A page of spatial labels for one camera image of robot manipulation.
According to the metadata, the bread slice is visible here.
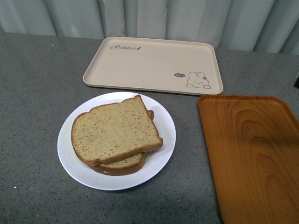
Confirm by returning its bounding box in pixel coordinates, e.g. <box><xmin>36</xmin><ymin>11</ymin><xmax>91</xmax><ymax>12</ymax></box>
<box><xmin>90</xmin><ymin>111</ymin><xmax>157</xmax><ymax>176</ymax></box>
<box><xmin>71</xmin><ymin>95</ymin><xmax>163</xmax><ymax>166</ymax></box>

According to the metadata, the white round plate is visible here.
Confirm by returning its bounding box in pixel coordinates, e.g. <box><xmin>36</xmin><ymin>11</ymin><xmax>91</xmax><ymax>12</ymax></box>
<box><xmin>57</xmin><ymin>92</ymin><xmax>176</xmax><ymax>190</ymax></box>

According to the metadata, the pink rabbit tray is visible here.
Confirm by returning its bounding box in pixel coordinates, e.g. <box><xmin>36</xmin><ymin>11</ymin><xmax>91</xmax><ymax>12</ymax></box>
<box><xmin>83</xmin><ymin>37</ymin><xmax>223</xmax><ymax>95</ymax></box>

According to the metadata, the brown wooden tray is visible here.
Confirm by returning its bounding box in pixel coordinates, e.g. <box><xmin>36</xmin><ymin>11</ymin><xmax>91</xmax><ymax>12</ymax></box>
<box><xmin>199</xmin><ymin>95</ymin><xmax>299</xmax><ymax>224</ymax></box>

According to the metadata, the grey curtain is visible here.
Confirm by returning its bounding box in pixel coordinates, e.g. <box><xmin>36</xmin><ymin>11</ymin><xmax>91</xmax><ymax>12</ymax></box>
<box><xmin>0</xmin><ymin>0</ymin><xmax>299</xmax><ymax>55</ymax></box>

